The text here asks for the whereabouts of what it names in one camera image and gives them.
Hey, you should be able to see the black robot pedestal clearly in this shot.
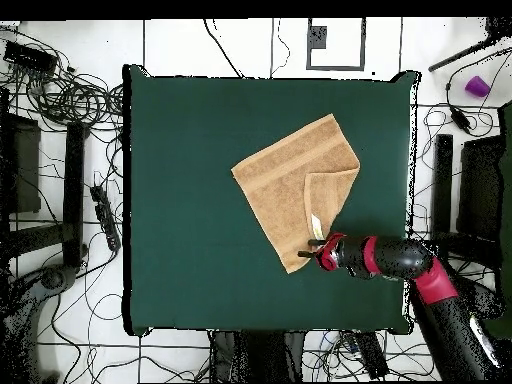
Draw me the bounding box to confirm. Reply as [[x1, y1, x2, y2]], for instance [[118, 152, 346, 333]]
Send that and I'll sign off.
[[209, 329, 306, 383]]

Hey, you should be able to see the small dark grey square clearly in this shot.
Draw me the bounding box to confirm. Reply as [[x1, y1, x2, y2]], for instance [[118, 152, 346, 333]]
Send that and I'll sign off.
[[309, 25, 328, 50]]

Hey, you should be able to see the black power strip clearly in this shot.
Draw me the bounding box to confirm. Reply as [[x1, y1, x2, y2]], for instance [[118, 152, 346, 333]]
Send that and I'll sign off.
[[89, 184, 122, 253], [351, 330, 390, 380]]

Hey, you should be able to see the dark green table cloth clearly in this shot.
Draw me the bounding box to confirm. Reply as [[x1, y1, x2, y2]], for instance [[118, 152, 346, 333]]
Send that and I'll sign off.
[[121, 63, 421, 336]]

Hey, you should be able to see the tan terry towel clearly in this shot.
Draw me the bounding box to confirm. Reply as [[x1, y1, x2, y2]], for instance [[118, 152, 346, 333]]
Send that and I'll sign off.
[[230, 113, 361, 275]]

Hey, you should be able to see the black electronics box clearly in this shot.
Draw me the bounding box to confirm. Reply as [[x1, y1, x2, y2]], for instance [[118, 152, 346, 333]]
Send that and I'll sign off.
[[2, 40, 59, 76]]

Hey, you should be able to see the grey square floor frame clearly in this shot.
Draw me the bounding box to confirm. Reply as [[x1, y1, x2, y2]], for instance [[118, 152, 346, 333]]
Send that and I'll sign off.
[[306, 17, 366, 72]]

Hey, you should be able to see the black power adapter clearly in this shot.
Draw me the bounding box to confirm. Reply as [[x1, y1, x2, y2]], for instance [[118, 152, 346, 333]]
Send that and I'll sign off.
[[449, 104, 473, 135]]

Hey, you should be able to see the dark flat panel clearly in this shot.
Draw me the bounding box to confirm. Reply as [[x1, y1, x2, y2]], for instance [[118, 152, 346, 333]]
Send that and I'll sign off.
[[7, 113, 42, 215], [457, 135, 506, 241]]

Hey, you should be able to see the thin black cable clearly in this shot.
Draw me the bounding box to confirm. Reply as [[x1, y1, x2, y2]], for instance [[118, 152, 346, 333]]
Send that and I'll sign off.
[[202, 18, 245, 79]]

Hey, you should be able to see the black rod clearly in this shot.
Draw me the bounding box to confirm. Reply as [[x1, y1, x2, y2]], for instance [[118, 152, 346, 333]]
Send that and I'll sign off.
[[427, 33, 501, 73]]

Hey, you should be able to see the purple plastic cup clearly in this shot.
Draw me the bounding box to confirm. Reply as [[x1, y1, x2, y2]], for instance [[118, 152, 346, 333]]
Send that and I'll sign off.
[[464, 75, 491, 98]]

